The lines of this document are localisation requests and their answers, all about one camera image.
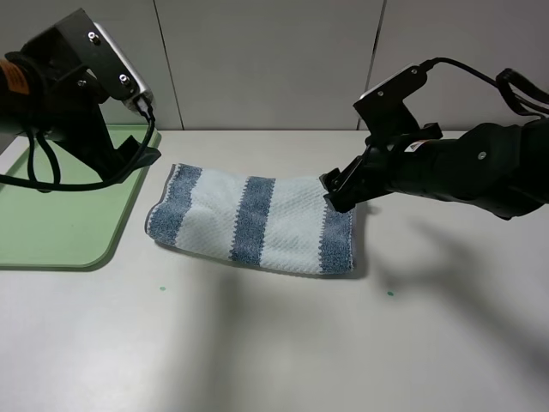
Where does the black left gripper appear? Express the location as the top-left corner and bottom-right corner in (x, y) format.
(21, 68), (161, 176)

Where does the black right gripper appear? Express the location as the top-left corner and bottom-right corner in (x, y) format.
(319, 123), (446, 213)

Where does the blue white striped towel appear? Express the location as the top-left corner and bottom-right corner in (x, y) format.
(145, 164), (355, 277)

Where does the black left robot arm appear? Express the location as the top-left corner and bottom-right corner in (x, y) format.
(1, 51), (140, 180)

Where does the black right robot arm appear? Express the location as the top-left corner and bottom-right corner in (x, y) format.
(320, 119), (548, 220)

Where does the green plastic tray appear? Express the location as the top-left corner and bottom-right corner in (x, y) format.
(0, 124), (162, 272)

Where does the left black camera cable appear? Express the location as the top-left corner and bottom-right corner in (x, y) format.
(0, 97), (156, 193)

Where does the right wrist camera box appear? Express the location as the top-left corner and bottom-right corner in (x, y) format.
(353, 65), (427, 138)

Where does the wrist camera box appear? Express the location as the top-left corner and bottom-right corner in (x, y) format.
(21, 9), (154, 113)
(353, 65), (427, 138)

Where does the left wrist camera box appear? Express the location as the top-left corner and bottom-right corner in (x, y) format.
(21, 9), (154, 113)

